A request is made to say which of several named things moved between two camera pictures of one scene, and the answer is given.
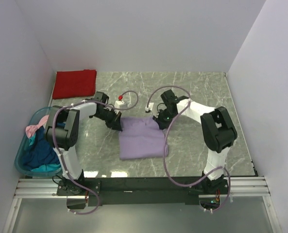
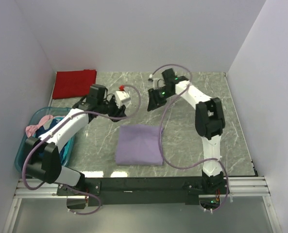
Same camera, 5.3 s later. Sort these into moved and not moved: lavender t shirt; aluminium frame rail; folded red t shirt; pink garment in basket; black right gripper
Moved: lavender t shirt; black right gripper
Not moved: pink garment in basket; aluminium frame rail; folded red t shirt
